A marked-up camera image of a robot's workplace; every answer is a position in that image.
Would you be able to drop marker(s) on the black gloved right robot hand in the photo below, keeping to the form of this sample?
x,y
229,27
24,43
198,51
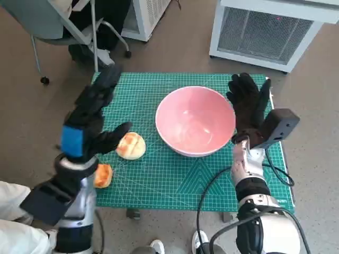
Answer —
x,y
247,105

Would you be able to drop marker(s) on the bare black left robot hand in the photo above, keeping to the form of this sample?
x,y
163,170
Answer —
x,y
87,113

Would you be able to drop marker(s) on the pink bowl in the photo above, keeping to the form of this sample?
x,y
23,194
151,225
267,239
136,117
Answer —
x,y
196,119

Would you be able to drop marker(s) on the long orange bread loaf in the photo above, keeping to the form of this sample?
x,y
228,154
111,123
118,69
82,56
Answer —
x,y
103,176

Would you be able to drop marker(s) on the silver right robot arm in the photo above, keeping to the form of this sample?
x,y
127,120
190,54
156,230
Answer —
x,y
251,190

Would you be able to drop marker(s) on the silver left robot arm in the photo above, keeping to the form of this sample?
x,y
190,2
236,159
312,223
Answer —
x,y
84,201

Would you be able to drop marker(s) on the round pale bread bun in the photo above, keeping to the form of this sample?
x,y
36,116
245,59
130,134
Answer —
x,y
132,146

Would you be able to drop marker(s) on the large white mesh-front cabinet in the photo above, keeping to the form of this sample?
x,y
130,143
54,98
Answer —
x,y
265,29

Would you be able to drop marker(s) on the seated person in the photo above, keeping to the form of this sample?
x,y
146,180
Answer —
x,y
111,21

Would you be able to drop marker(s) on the grey-blue office chair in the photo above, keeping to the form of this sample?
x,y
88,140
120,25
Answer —
x,y
39,21

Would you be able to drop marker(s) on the green cutting mat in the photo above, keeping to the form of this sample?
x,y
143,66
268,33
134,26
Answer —
x,y
169,180

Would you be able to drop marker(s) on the small white mesh-front cabinet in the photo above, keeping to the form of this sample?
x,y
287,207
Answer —
x,y
151,16

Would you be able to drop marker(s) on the white shoe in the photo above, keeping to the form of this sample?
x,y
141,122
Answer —
x,y
157,246
199,238

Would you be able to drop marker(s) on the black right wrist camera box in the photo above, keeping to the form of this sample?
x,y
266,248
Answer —
x,y
280,124

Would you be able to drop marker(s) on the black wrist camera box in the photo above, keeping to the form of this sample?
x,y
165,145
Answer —
x,y
280,124
47,201

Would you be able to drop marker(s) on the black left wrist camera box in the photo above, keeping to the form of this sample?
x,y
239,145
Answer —
x,y
47,201

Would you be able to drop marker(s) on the grey table bracket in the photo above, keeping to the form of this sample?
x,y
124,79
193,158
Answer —
x,y
229,217
133,213

